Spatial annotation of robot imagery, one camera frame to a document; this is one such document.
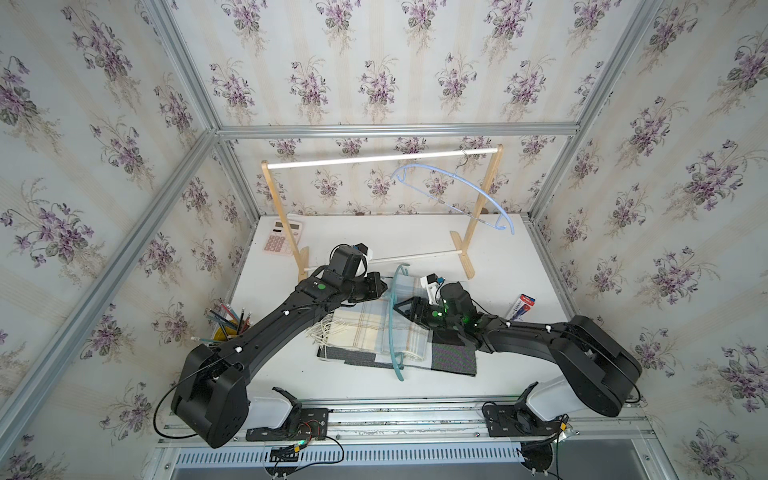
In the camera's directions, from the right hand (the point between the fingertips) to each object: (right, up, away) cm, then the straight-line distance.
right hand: (401, 312), depth 83 cm
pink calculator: (-45, +20, +28) cm, 57 cm away
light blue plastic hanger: (0, +41, +9) cm, 42 cm away
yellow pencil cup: (-47, -3, -5) cm, 47 cm away
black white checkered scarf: (+14, -13, +1) cm, 19 cm away
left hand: (-2, +7, -4) cm, 8 cm away
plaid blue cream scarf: (-11, -5, +5) cm, 13 cm away
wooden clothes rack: (+25, +17, +24) cm, 38 cm away
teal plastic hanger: (+1, +12, +15) cm, 19 cm away
